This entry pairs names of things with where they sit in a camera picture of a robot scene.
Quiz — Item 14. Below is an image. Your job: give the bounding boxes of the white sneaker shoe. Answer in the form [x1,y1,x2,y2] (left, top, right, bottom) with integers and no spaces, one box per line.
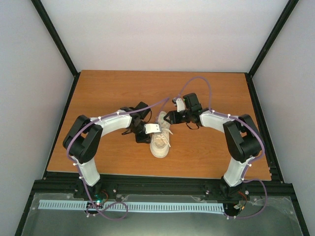
[150,111,173,158]

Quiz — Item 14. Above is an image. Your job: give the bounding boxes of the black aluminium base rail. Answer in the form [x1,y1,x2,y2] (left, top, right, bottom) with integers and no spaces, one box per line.
[31,172,296,202]

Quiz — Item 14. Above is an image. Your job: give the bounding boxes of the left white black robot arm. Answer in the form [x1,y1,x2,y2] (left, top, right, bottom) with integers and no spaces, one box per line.
[63,102,152,198]

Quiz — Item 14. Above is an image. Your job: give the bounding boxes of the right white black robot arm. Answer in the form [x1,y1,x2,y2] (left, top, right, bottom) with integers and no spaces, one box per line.
[164,93,265,199]

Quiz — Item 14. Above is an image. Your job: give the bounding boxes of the black frame post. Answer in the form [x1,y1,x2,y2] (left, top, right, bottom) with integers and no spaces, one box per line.
[248,0,300,77]
[31,0,81,77]

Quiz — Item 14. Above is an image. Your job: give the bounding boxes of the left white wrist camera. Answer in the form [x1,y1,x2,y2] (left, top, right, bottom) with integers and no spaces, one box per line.
[144,123,162,134]

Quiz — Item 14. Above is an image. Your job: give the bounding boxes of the purple cable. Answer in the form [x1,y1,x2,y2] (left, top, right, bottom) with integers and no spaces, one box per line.
[66,97,170,220]
[176,76,268,220]

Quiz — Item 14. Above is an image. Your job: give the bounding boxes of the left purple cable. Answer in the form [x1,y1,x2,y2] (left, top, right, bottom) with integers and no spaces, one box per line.
[66,97,170,220]

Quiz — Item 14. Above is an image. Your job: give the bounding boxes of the white shoelace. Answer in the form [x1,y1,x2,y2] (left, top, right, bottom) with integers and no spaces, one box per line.
[155,115,174,148]

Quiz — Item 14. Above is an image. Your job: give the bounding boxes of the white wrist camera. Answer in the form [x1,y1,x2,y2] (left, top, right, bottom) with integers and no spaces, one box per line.
[172,98,186,113]
[144,123,162,134]

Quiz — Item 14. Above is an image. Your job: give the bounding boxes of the left black frame post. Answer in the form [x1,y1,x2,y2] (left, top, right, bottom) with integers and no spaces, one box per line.
[31,0,81,77]

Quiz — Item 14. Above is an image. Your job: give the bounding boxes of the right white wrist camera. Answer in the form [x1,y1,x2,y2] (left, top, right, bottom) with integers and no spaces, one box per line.
[172,98,186,113]

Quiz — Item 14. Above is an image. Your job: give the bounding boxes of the right black frame post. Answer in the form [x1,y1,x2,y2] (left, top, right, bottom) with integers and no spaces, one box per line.
[248,0,300,77]

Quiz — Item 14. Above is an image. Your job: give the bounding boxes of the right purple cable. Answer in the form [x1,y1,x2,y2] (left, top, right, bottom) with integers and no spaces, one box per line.
[176,76,268,220]

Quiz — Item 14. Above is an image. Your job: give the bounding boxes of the light blue slotted cable duct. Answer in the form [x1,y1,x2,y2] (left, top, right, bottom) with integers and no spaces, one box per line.
[38,200,224,214]

